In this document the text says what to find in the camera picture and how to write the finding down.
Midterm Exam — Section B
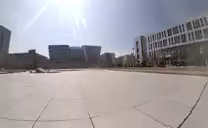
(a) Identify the pale rubble heap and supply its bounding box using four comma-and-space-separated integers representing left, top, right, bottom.
29, 67, 47, 74

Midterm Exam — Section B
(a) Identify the pale low building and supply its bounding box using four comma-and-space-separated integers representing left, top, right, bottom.
115, 54, 137, 68

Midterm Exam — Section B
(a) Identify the large white office building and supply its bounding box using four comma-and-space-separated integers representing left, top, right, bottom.
134, 11, 208, 67

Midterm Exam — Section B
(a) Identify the low dark building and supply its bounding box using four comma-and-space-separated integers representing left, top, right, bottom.
7, 49, 50, 70

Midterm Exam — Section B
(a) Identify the brown bare ground strip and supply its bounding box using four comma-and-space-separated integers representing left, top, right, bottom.
108, 66, 208, 77

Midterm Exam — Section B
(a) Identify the grey paved plaza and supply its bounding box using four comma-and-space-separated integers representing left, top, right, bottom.
0, 68, 208, 128

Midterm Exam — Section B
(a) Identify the small grey building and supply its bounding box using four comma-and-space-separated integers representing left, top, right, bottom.
100, 52, 117, 67

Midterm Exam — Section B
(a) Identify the dark twin-block building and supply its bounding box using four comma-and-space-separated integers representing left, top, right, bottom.
47, 44, 102, 66

